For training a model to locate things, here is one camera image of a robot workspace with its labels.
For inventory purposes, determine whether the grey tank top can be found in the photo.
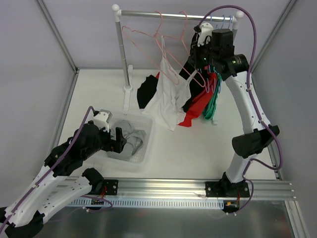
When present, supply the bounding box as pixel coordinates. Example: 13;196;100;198
107;120;146;161

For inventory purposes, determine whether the pink wire hanger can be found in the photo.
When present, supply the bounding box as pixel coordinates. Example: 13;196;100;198
162;11;209;92
121;10;180;85

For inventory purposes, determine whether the white tank top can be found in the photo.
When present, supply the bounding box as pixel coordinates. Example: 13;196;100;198
142;37;196;131

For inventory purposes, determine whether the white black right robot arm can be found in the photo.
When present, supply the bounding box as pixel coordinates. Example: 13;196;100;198
190;26;280;197

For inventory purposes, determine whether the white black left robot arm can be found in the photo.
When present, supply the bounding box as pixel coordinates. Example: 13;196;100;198
0;121;127;238

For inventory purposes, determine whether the red tank top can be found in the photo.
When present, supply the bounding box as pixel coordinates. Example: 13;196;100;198
156;66;218;128

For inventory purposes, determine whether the green tank top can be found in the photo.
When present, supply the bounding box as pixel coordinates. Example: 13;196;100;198
203;72;222;120

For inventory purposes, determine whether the black tank top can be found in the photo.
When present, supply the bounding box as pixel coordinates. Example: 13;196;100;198
136;31;203;110

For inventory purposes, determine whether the white plastic perforated basket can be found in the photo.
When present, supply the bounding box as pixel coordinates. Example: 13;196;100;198
93;109;155;173

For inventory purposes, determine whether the silver clothes rack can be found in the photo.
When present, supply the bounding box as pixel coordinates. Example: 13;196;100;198
111;4;245;124

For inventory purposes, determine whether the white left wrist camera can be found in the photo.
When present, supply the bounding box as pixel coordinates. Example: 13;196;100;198
93;110;112;132

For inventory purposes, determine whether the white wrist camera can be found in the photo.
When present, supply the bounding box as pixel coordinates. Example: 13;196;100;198
193;22;214;47
93;110;112;132

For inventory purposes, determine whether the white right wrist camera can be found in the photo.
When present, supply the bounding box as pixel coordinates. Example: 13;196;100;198
193;22;214;47

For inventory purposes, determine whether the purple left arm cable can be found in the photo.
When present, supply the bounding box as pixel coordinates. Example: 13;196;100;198
0;106;113;231

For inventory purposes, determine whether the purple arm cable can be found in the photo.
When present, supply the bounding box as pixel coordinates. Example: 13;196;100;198
198;6;283;211
0;106;113;231

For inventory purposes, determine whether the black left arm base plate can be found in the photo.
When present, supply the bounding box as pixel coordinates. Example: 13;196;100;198
97;179;118;196

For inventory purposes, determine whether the aluminium mounting rail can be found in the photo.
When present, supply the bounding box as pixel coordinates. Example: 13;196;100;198
56;179;298;199

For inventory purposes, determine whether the white slotted cable duct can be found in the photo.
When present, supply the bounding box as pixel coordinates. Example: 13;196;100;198
69;197;224;210

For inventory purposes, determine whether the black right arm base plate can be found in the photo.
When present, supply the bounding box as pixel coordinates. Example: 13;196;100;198
205;180;250;198

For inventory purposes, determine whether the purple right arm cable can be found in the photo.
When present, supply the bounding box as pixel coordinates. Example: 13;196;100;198
198;6;283;211

